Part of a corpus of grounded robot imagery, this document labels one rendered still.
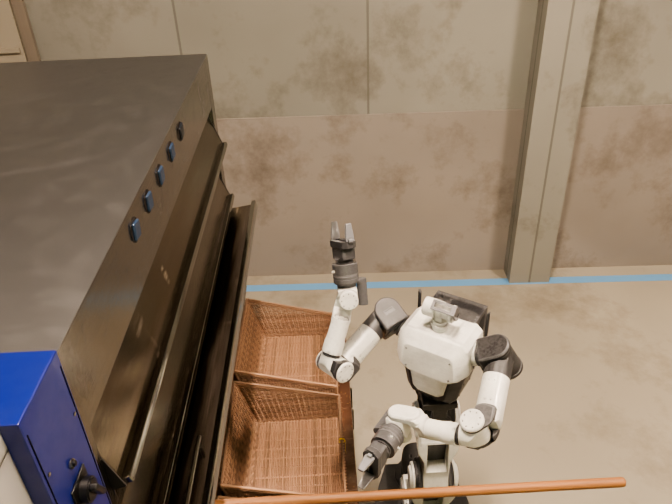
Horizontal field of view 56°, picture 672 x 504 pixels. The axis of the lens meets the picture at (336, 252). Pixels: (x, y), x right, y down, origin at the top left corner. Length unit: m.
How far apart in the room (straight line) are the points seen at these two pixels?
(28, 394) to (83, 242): 0.53
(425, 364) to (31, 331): 1.39
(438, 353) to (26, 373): 1.44
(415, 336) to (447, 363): 0.14
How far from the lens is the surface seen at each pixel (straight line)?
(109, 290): 1.45
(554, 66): 4.27
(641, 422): 4.11
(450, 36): 4.27
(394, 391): 3.98
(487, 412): 2.07
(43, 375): 1.09
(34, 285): 1.40
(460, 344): 2.19
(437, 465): 2.70
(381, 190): 4.59
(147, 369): 1.65
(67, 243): 1.52
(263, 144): 4.46
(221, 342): 2.22
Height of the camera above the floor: 2.82
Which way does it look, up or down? 33 degrees down
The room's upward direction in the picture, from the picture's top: 2 degrees counter-clockwise
